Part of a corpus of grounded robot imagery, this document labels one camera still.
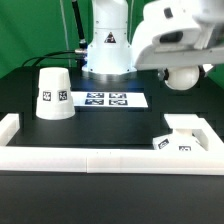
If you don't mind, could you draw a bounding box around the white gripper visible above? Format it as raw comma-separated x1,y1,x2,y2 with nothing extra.
133,24,224,81

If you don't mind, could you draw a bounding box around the white lamp bulb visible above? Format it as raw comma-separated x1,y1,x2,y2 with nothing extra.
165,66,199,91

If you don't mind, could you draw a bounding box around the white lamp base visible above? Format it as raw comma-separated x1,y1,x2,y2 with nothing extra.
152,113,204,152

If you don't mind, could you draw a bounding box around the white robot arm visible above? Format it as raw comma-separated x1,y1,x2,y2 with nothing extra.
83,0,224,81

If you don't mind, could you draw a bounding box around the white lamp shade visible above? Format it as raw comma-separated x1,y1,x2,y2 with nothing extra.
36,67,75,120

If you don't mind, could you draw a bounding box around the white fiducial marker sheet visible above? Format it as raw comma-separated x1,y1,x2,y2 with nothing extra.
71,91,148,108

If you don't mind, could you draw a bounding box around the black cable with connector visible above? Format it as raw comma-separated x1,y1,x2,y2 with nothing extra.
21,48,88,68

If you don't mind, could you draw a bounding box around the white U-shaped border frame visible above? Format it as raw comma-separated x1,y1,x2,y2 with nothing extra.
0,114,224,175

